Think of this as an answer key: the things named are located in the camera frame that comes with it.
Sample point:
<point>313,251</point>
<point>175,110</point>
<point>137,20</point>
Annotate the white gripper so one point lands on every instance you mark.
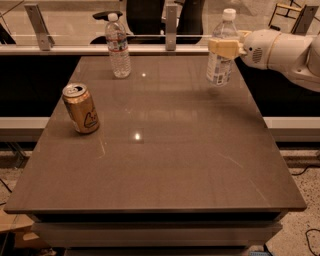
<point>257,50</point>

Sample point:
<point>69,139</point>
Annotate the blue label plastic bottle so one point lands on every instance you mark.
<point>219,67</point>

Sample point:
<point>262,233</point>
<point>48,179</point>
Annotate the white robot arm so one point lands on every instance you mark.
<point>296,57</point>

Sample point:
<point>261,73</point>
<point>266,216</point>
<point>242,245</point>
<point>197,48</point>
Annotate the clear water bottle red label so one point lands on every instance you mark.
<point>117,43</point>

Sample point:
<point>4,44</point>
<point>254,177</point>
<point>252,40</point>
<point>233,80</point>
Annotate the black office chair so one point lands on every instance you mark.
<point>144,20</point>

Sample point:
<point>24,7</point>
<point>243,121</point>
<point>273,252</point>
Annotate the gold soda can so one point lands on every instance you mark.
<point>80,106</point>

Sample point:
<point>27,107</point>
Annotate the metal frame stool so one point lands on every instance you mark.
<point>285,15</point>

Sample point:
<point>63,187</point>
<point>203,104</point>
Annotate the middle metal railing bracket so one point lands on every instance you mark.
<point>171,22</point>

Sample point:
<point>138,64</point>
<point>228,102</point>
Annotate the metal railing bracket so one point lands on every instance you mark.
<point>171,22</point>
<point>44,39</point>
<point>304,20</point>

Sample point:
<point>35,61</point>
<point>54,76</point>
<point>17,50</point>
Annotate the right metal railing bracket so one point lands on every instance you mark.
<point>304,20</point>

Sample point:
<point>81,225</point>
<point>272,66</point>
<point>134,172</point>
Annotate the left metal railing bracket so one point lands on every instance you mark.
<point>44,39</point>

